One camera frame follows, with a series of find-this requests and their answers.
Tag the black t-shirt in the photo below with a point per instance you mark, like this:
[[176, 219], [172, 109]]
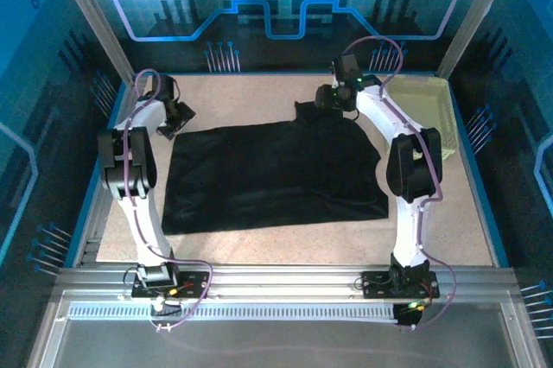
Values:
[[268, 178]]

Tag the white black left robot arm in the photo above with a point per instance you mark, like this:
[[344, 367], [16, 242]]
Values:
[[142, 221]]

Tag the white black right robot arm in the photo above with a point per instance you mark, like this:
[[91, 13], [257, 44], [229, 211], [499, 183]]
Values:
[[406, 234]]

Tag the pale yellow plastic basket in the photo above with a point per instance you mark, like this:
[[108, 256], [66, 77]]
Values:
[[432, 104]]

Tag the aluminium frame post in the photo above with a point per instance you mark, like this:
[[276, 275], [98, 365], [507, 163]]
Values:
[[475, 18], [95, 18]]

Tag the aluminium table side rail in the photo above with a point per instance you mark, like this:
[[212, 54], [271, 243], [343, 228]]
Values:
[[101, 221]]

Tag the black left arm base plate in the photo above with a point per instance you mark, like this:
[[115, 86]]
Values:
[[194, 283]]

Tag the aluminium mounting rail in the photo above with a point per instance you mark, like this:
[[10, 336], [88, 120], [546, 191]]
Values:
[[281, 275]]

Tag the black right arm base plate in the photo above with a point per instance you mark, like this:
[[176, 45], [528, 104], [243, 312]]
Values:
[[376, 283]]

